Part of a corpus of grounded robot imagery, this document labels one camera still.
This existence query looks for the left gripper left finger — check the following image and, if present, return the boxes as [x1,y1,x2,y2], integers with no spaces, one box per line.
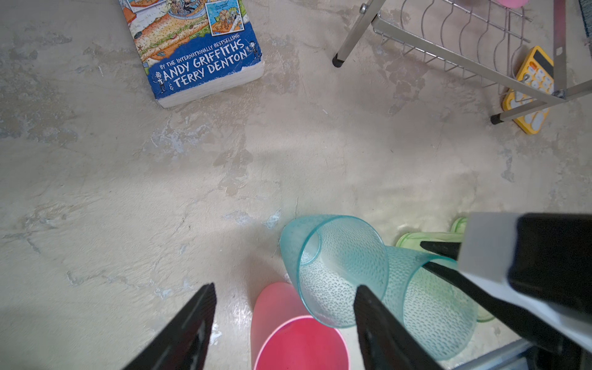
[125,283,217,370]

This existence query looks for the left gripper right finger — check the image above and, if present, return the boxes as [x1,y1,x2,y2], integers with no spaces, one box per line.
[353,285,441,369]

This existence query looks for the teal cup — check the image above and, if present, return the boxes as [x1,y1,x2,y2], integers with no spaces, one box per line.
[382,247,478,361]
[279,215,389,329]

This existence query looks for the pink cup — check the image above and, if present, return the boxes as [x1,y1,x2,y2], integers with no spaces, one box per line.
[251,282,350,369]
[496,0,529,9]

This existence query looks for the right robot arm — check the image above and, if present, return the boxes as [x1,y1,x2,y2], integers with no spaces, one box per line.
[420,212,591,353]

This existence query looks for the silver metal dish rack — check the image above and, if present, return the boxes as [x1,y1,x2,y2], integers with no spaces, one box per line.
[332,1,591,135]

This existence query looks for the pink cup front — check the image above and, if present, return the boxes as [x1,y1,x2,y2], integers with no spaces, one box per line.
[251,282,350,369]

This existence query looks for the green cup left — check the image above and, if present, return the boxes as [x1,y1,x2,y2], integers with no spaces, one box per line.
[395,232,494,323]

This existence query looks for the green cup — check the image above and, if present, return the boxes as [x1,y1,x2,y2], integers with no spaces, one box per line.
[450,217,468,234]
[395,232,494,323]

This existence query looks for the green cup right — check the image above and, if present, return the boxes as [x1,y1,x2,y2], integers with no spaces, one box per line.
[450,217,468,234]

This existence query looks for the blue treehouse book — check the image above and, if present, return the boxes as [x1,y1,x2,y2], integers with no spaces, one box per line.
[120,0,265,108]

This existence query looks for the yellow calculator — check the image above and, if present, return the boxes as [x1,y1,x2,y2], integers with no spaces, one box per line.
[501,45,556,136]

